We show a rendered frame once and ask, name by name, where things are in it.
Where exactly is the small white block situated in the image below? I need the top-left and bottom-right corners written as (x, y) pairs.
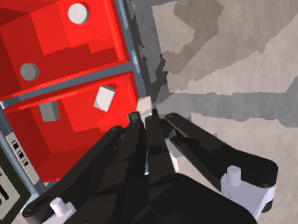
top-left (94, 85), bottom-right (116, 112)

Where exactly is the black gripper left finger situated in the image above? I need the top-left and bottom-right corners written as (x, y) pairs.
top-left (22, 98), bottom-right (147, 224)

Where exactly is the white round disc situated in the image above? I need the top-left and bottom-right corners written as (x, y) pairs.
top-left (68, 3), bottom-right (89, 25)

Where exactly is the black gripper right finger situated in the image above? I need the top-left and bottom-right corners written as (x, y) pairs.
top-left (143, 96), bottom-right (278, 224)

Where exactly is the grey metal shelf frame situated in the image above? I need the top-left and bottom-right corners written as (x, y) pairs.
top-left (0, 0), bottom-right (148, 212)

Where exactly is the olive green case with orange latches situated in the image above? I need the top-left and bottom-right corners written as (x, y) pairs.
top-left (0, 146), bottom-right (32, 224)

